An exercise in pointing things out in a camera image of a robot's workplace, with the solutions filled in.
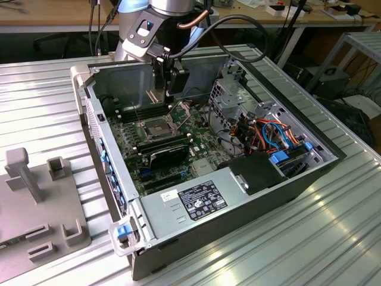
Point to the silver CPU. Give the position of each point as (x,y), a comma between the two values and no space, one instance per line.
(156,96)

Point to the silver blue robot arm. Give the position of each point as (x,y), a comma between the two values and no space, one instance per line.
(171,6)

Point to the CPU socket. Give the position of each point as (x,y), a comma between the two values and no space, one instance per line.
(157,130)

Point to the blue expansion slot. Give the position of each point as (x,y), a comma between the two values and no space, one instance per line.
(145,172)

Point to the black expansion slot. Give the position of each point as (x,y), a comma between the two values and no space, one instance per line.
(162,178)
(165,184)

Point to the blue slot clip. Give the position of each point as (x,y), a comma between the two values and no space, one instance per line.
(118,191)
(114,180)
(110,170)
(103,155)

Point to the grey PC case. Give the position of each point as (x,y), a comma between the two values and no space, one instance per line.
(119,83)

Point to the silver drive cage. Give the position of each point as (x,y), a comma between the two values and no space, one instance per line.
(235,101)

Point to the green motherboard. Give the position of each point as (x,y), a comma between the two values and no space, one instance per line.
(125,143)

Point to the black graphics card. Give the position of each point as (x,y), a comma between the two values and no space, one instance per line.
(169,156)

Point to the silver heatsink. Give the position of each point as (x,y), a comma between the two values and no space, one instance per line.
(204,167)

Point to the white box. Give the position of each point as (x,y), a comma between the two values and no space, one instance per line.
(275,11)

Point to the wooden desk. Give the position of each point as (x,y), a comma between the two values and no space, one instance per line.
(59,12)

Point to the black plastic shroud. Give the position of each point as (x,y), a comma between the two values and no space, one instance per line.
(256,172)

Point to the grey power supply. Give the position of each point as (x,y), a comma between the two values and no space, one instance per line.
(166,214)

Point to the blue disk carrier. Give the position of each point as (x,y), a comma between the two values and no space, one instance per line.
(282,158)

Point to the small blue clip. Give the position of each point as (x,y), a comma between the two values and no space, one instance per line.
(308,146)

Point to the blue case latch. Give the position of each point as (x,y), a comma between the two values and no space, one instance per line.
(123,232)

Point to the grey parts rack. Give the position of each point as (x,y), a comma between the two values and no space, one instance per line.
(44,208)

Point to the black bag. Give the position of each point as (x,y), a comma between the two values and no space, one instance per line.
(351,119)

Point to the black desk device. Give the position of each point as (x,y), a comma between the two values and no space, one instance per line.
(354,9)

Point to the green circuit board part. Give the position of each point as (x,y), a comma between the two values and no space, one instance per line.
(13,240)

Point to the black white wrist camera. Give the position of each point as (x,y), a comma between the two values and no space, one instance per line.
(149,32)

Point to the metal shelf frame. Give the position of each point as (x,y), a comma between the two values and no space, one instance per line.
(361,38)

